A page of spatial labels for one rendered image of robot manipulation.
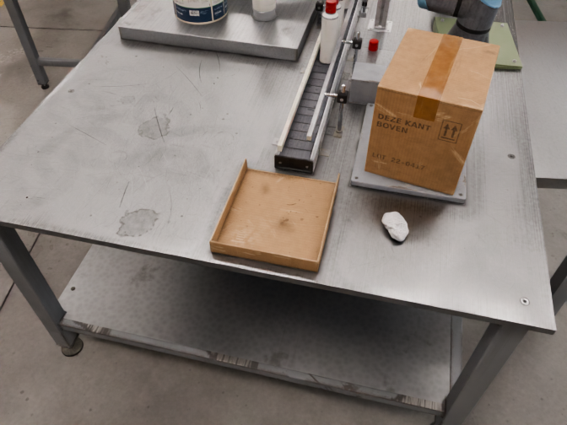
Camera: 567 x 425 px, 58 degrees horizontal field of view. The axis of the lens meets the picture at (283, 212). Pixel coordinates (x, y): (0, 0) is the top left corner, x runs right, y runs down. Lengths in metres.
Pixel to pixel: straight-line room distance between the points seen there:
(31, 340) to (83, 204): 0.95
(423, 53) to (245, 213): 0.60
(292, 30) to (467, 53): 0.75
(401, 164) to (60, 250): 1.64
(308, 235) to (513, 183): 0.59
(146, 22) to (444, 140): 1.23
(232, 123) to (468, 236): 0.76
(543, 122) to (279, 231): 0.91
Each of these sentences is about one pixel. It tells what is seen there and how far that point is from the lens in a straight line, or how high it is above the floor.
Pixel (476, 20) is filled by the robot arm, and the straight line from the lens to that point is 1.88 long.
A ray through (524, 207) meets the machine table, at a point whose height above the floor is 0.83.
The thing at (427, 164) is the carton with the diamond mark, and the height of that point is 0.93.
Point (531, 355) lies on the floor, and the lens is 2.22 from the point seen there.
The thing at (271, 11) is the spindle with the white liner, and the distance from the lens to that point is 2.00.
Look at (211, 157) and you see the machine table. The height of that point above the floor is 0.83.
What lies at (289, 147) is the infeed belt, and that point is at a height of 0.88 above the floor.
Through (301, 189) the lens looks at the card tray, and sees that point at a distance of 1.36.
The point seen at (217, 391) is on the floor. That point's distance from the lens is 1.97.
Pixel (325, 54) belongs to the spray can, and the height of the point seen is 0.92.
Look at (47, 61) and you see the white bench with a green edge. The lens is 3.39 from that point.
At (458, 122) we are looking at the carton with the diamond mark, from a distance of 1.25.
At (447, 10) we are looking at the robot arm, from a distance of 1.88.
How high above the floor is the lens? 1.80
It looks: 48 degrees down
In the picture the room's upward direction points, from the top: straight up
